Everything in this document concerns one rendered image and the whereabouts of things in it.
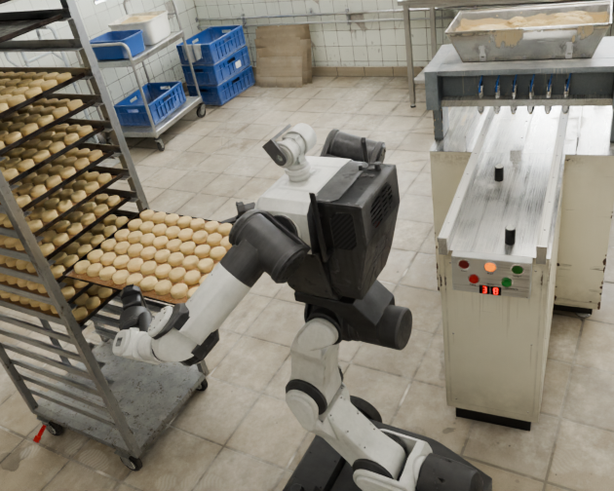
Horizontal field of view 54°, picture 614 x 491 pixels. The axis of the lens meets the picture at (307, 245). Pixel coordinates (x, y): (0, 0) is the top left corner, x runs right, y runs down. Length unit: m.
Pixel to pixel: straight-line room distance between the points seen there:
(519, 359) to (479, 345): 0.14
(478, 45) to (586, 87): 0.43
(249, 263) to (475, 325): 1.09
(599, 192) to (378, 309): 1.30
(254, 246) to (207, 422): 1.57
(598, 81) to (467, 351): 1.09
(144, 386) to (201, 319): 1.53
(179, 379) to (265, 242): 1.57
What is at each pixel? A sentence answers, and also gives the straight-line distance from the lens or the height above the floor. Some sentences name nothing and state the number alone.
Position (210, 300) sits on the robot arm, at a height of 1.23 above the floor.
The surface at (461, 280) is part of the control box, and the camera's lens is 2.00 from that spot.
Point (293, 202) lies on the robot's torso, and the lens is 1.35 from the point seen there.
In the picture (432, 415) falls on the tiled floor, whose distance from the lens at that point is 2.57.
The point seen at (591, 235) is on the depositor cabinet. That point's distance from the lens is 2.72.
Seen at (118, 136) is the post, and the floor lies 1.27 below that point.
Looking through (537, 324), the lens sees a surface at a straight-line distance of 2.11.
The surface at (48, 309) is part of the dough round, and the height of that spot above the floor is 0.77.
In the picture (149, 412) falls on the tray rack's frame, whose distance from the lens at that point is 2.67.
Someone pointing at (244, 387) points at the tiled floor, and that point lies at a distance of 2.82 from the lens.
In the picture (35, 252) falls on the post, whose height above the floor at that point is 1.10.
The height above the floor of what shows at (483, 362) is 0.36.
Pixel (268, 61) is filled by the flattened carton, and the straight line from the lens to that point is 6.38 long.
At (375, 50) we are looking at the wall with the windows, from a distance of 6.06.
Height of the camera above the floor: 1.98
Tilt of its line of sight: 33 degrees down
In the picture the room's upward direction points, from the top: 11 degrees counter-clockwise
